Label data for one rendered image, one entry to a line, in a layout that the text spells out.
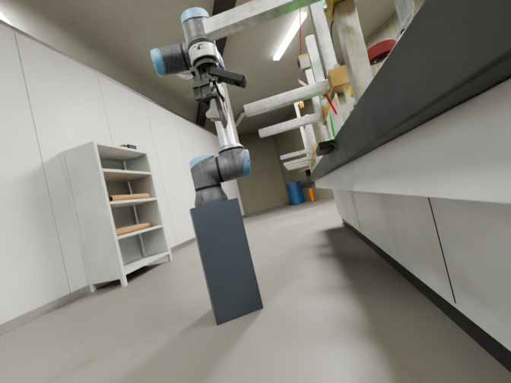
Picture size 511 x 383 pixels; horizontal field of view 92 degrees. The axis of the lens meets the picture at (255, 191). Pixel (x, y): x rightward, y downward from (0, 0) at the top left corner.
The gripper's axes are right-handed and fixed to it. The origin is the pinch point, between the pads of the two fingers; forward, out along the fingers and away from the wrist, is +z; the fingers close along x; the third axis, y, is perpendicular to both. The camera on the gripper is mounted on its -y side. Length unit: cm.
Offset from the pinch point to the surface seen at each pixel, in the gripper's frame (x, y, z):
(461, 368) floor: 0, -48, 83
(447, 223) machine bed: -3, -55, 44
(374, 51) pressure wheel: 2.9, -45.4, -6.0
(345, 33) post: 22.6, -33.7, -2.7
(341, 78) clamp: 4.9, -35.2, -0.8
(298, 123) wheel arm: -23.6, -22.5, 0.5
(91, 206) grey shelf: -148, 200, -7
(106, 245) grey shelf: -148, 192, 37
